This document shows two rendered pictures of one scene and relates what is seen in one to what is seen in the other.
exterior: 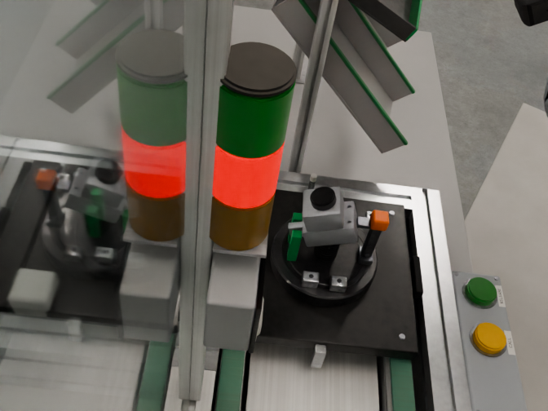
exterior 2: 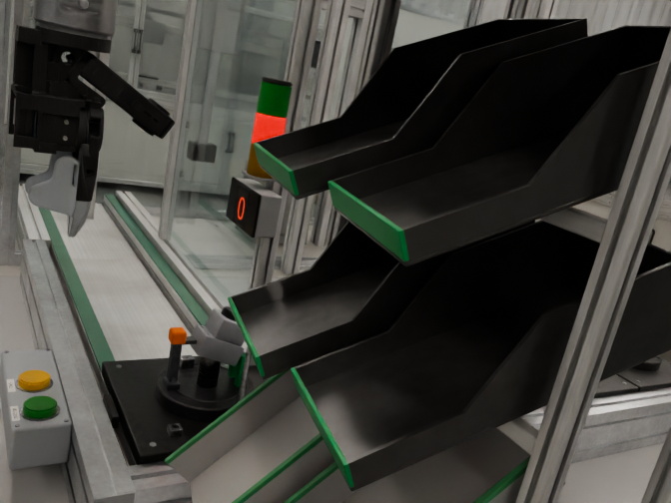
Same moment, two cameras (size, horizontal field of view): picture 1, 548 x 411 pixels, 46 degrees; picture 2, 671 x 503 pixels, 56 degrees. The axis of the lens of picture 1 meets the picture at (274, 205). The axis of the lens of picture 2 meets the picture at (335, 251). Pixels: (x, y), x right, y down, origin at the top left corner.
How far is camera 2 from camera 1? 136 cm
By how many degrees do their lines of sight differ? 111
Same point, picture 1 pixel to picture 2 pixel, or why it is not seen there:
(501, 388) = (24, 361)
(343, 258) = (189, 381)
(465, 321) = (57, 390)
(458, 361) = (63, 369)
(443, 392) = (77, 354)
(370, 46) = (284, 479)
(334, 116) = not seen: outside the picture
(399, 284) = (129, 393)
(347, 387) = not seen: hidden behind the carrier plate
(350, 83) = (272, 392)
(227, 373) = not seen: hidden behind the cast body
